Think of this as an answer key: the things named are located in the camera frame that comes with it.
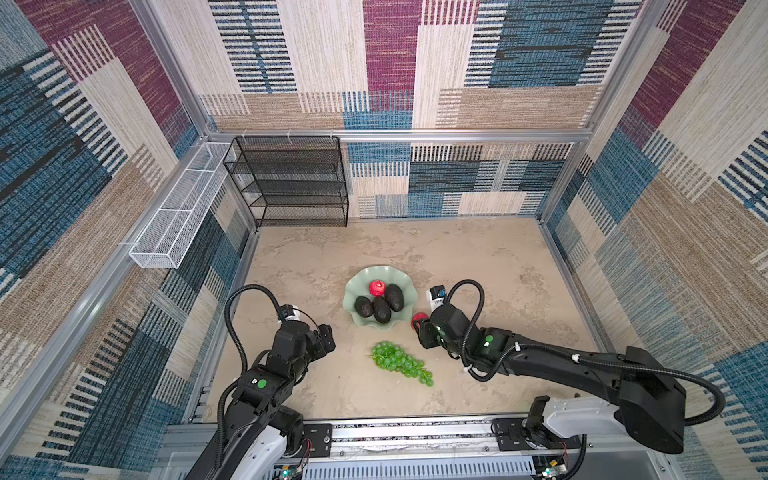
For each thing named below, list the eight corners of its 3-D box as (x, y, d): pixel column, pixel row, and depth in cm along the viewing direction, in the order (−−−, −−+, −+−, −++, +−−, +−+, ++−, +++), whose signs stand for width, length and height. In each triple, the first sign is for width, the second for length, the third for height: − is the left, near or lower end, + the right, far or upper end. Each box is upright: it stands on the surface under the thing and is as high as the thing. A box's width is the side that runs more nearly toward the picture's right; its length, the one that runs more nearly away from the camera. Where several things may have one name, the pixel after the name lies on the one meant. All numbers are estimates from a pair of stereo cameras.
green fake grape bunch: (369, 361, 87) (368, 354, 83) (379, 343, 91) (379, 336, 87) (428, 392, 82) (430, 387, 78) (436, 372, 85) (439, 366, 81)
